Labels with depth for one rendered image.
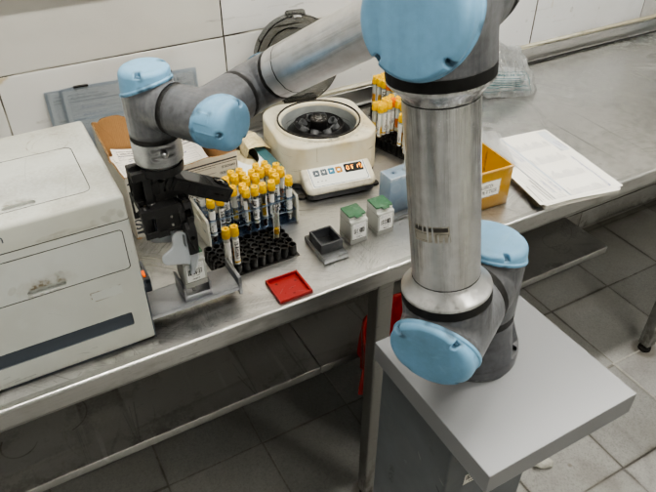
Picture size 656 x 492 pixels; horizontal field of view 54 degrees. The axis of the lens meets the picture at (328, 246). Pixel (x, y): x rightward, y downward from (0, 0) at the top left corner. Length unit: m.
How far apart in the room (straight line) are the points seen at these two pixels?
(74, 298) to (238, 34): 0.86
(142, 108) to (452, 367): 0.54
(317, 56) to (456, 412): 0.55
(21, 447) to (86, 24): 1.06
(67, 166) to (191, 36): 0.65
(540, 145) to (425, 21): 1.16
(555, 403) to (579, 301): 1.66
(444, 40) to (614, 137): 1.32
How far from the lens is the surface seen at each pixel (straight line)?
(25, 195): 1.04
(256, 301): 1.22
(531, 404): 1.04
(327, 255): 1.29
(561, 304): 2.65
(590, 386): 1.09
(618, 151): 1.83
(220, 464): 2.06
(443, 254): 0.76
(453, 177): 0.71
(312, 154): 1.47
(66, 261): 1.04
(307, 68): 0.91
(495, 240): 0.94
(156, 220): 1.05
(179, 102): 0.91
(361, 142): 1.50
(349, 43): 0.86
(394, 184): 1.38
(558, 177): 1.63
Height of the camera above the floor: 1.70
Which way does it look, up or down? 38 degrees down
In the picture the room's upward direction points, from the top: straight up
